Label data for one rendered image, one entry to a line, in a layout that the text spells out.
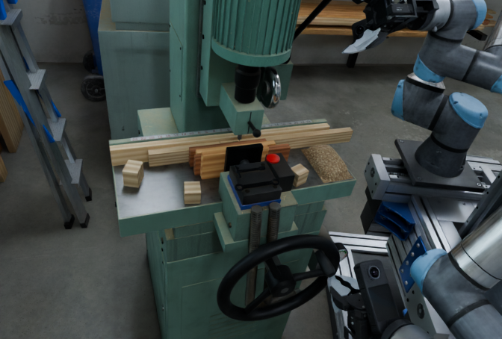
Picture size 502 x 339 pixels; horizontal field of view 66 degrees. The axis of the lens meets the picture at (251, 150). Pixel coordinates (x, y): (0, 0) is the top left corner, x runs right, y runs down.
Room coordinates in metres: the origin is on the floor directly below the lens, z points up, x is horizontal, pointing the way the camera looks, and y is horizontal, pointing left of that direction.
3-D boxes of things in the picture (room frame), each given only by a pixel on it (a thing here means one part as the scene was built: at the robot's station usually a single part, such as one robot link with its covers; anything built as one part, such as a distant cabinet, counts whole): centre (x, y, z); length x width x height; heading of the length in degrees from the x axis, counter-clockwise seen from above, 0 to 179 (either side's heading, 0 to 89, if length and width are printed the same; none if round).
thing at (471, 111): (1.04, -0.61, 0.98); 0.13 x 0.12 x 0.14; 64
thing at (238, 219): (0.63, -0.03, 0.92); 0.15 x 0.13 x 0.09; 115
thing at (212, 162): (0.73, 0.04, 0.94); 0.17 x 0.02 x 0.07; 115
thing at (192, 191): (0.62, 0.12, 0.92); 0.04 x 0.04 x 0.03; 16
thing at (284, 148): (0.76, 0.02, 0.93); 0.25 x 0.02 x 0.05; 115
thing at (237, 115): (0.83, 0.04, 1.03); 0.14 x 0.07 x 0.09; 25
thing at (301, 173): (0.74, -0.13, 0.92); 0.04 x 0.03 x 0.04; 134
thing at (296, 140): (0.84, -0.02, 0.92); 0.58 x 0.02 x 0.04; 115
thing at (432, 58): (0.88, -0.41, 1.22); 0.11 x 0.08 x 0.11; 64
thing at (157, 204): (0.71, 0.01, 0.87); 0.61 x 0.30 x 0.06; 115
